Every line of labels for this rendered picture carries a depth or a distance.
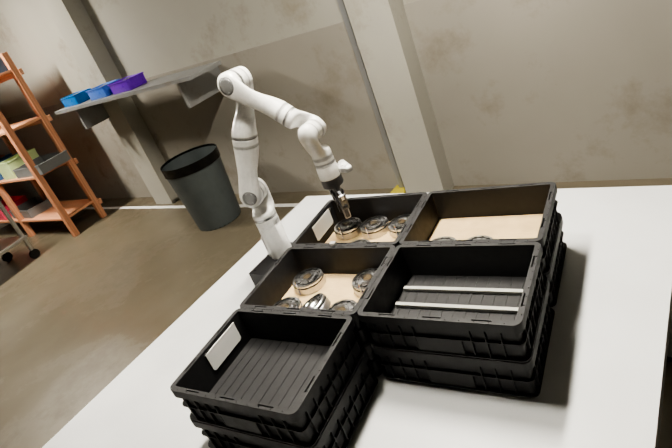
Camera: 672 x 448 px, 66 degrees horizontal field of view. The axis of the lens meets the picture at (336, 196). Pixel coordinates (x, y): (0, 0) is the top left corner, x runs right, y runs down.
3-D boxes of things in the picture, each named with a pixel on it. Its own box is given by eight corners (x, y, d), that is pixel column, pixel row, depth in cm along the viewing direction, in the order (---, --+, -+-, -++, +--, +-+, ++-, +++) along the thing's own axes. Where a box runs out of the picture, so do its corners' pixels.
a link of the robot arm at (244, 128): (232, 64, 177) (242, 133, 189) (215, 70, 169) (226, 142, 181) (254, 65, 173) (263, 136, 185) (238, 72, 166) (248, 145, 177)
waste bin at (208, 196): (257, 203, 470) (227, 141, 444) (220, 235, 436) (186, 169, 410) (219, 204, 502) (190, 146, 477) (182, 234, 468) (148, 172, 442)
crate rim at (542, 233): (399, 250, 150) (397, 244, 149) (430, 197, 172) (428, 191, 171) (543, 248, 129) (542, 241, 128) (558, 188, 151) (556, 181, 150)
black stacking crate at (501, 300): (370, 350, 132) (356, 316, 128) (408, 277, 154) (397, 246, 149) (531, 367, 111) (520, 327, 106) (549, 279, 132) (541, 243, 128)
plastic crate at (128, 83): (148, 81, 450) (143, 71, 446) (130, 90, 436) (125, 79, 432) (130, 86, 468) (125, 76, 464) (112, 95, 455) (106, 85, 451)
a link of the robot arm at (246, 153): (227, 141, 179) (236, 132, 187) (238, 209, 191) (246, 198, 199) (253, 141, 177) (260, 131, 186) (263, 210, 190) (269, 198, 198)
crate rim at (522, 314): (357, 322, 128) (354, 315, 127) (399, 250, 150) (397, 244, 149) (523, 334, 106) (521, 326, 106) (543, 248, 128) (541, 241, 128)
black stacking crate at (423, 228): (409, 276, 154) (398, 245, 150) (438, 221, 176) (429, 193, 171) (549, 278, 133) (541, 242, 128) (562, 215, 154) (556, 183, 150)
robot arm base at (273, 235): (267, 258, 205) (249, 223, 198) (280, 245, 211) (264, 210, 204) (283, 260, 199) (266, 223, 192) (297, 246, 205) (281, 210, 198)
